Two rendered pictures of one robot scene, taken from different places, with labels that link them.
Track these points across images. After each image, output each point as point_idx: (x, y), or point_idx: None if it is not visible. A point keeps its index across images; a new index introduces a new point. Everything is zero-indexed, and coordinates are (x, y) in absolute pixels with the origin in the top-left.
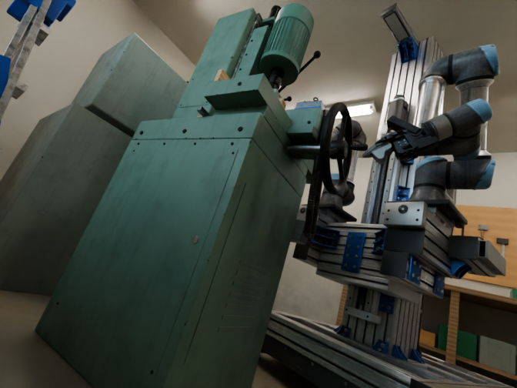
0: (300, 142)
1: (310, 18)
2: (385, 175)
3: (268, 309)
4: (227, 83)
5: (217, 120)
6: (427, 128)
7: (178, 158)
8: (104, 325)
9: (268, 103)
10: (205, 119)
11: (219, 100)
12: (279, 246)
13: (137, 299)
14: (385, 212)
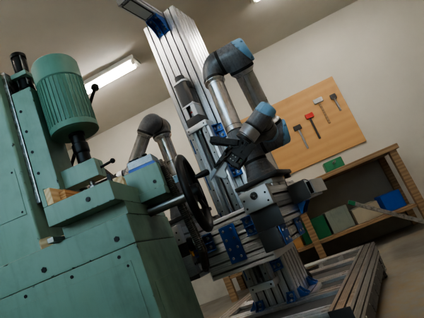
0: (155, 200)
1: (74, 63)
2: (212, 157)
3: None
4: (70, 202)
5: (80, 240)
6: (243, 139)
7: (63, 303)
8: None
9: (123, 199)
10: (63, 245)
11: (69, 221)
12: (190, 295)
13: None
14: (243, 204)
